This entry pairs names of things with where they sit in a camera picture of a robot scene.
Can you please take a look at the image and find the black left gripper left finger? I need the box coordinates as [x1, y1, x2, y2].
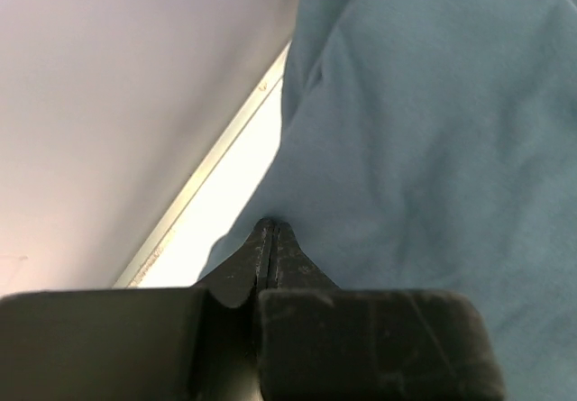
[1, 220, 275, 400]

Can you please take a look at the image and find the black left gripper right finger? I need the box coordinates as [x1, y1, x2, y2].
[255, 221, 505, 400]

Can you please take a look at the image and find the teal blue t shirt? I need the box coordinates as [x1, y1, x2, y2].
[206, 0, 576, 400]

